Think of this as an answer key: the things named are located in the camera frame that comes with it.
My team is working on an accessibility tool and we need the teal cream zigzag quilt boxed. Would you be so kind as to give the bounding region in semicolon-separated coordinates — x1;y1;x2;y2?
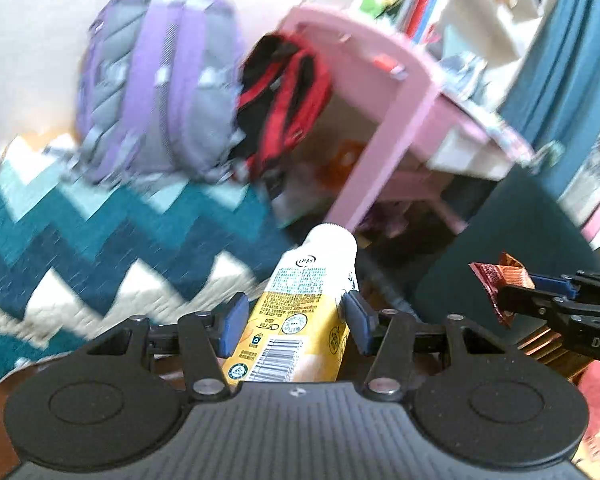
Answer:
0;135;301;388

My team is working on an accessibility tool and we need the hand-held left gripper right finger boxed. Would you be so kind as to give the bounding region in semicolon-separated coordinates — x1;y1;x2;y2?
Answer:
341;290;501;404

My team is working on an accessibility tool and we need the green plush toy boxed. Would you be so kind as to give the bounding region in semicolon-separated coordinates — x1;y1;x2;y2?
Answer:
360;0;393;18

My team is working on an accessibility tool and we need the blue curtain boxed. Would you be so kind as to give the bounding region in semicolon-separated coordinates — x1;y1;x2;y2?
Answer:
500;0;600;201

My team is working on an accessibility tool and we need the copper red snack wrapper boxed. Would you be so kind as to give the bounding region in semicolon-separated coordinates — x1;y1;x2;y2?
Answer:
469;252;536;328

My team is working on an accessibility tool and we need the yellow white drink bottle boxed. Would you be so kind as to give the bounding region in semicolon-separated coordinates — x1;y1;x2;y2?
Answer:
220;222;359;386

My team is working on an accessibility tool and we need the dark green trash bin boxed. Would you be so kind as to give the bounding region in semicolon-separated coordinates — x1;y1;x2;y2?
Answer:
412;167;600;326

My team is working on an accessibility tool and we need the pale printed cloth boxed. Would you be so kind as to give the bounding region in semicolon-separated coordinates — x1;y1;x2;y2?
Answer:
560;130;600;241

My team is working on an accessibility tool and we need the mint green toy figure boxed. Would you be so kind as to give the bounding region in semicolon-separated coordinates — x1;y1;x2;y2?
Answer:
532;140;566;171

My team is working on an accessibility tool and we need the pink desk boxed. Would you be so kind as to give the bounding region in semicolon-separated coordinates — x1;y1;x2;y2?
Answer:
280;2;536;236

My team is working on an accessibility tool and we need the purple grey backpack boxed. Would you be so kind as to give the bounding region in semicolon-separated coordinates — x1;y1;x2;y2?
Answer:
75;0;246;186

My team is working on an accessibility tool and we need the red black backpack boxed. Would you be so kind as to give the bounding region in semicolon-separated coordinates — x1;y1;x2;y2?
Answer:
232;30;333;181

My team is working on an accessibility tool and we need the dark purple cloth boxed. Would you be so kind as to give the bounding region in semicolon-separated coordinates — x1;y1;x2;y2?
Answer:
365;202;416;238

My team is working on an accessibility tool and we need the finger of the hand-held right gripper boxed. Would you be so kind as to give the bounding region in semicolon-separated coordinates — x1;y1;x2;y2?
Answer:
527;270;600;307
495;286;600;335

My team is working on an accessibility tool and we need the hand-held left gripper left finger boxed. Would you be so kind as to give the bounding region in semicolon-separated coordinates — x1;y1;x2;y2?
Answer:
87;291;251;404

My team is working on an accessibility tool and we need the white bookshelf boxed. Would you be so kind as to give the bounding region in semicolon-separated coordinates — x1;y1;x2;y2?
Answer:
352;0;571;76

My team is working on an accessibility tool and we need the wooden chair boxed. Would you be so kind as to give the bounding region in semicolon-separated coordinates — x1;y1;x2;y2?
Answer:
517;325;591;381

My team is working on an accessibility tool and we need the orange object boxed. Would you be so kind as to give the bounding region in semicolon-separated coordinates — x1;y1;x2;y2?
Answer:
320;142;368;186

